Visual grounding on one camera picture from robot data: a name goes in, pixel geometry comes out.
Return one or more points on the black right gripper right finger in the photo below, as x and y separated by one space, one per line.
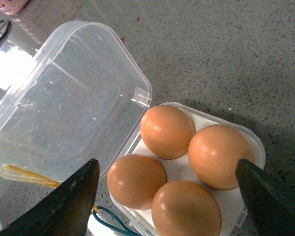
270 202

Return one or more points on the pink basket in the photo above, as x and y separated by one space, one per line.
12 7

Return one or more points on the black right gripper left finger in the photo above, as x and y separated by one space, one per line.
65 211

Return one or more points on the brown egg in box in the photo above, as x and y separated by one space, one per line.
184 208
133 180
167 131

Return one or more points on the clear plastic egg box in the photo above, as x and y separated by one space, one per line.
81 96

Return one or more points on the brown egg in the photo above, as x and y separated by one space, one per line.
213 155
167 131
184 208
133 180

